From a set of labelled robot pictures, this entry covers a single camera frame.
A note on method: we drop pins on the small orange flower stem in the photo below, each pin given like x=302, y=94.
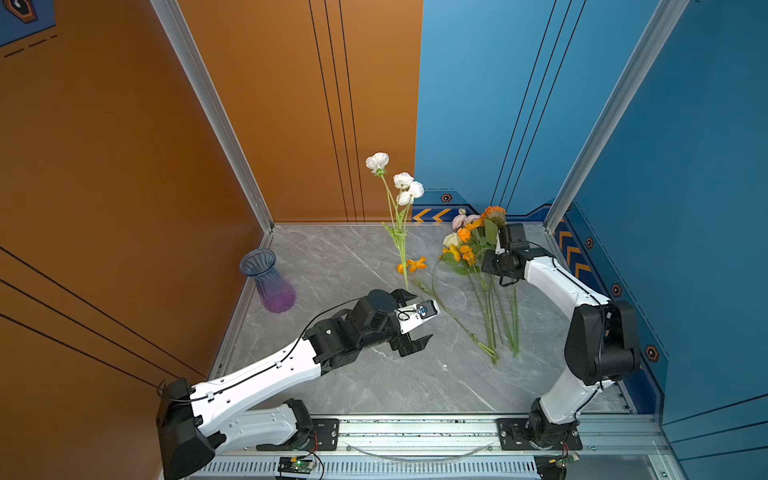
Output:
x=463, y=252

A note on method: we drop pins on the green circuit board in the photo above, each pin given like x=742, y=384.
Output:
x=296, y=467

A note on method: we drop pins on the purple glass vase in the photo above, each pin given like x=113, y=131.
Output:
x=276, y=294

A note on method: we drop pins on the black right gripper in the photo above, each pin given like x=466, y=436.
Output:
x=486, y=264

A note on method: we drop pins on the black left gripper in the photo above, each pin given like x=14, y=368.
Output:
x=405, y=343

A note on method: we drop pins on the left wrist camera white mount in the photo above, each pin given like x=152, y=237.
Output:
x=413, y=316

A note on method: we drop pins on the orange poppy flower stem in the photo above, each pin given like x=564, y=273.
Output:
x=413, y=267

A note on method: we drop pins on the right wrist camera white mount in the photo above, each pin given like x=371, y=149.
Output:
x=510, y=237

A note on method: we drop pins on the aluminium corner post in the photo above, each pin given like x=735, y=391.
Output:
x=175, y=26
x=652, y=40

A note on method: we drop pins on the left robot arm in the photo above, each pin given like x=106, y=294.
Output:
x=197, y=422

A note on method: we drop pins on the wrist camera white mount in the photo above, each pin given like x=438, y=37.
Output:
x=413, y=316
x=510, y=237

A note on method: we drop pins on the aluminium corner post left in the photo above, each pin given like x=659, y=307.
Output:
x=175, y=26

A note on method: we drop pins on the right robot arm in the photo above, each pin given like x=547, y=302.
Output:
x=601, y=346

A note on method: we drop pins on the pink rose flower stem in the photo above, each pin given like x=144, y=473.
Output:
x=506, y=306

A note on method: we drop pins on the aluminium corner post right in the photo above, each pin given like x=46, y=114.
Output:
x=652, y=40

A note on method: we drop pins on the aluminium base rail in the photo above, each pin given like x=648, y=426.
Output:
x=465, y=446

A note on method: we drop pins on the white ranunculus flower stem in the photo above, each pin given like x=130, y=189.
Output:
x=401, y=193

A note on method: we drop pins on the orange gerbera flower stem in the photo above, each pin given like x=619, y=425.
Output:
x=494, y=221

